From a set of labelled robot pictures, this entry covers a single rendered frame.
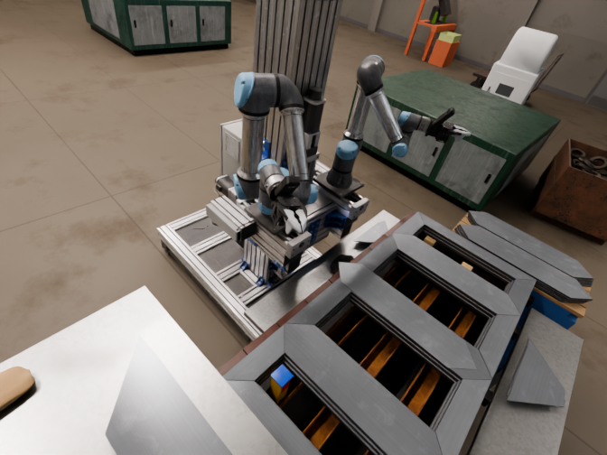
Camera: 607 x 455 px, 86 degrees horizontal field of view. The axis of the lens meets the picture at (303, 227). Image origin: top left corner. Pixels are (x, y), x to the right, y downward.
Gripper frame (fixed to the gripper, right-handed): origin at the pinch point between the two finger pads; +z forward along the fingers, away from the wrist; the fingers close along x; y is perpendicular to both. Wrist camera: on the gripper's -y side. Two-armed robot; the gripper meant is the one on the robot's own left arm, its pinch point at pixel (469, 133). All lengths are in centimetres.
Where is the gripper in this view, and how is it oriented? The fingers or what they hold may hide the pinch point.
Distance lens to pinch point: 192.3
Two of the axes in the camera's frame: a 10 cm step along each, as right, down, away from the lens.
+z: 9.4, 3.2, -1.4
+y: -1.1, 6.5, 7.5
